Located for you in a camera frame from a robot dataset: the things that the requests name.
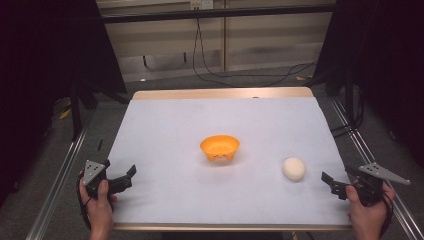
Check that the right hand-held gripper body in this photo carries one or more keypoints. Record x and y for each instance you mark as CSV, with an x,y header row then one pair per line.
x,y
375,180

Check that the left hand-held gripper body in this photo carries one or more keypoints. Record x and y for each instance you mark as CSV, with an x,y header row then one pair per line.
x,y
93,172

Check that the white round bun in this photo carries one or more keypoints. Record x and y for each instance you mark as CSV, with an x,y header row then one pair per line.
x,y
293,168

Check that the orange plastic bowl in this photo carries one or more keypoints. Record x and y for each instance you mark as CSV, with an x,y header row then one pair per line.
x,y
220,146

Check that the person's left hand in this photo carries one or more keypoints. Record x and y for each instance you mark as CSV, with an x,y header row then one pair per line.
x,y
100,208

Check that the person's right hand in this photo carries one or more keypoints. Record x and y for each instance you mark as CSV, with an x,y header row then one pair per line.
x,y
368,216

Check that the black metal stand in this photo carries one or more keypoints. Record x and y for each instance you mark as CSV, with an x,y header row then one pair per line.
x,y
76,110

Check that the yellow floor tape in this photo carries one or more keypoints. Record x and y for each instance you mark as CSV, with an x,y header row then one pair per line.
x,y
65,114

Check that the white table cloth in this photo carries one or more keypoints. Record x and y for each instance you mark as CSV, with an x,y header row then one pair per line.
x,y
200,190

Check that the black curtain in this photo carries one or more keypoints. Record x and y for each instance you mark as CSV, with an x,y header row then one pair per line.
x,y
383,66
40,66

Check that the black horizontal bar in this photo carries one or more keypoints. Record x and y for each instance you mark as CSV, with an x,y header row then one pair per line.
x,y
213,14

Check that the white power outlet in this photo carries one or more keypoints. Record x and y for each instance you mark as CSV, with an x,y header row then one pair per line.
x,y
201,4

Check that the aluminium floor rail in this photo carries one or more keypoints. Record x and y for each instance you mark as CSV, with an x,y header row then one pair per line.
x,y
56,186
366,153

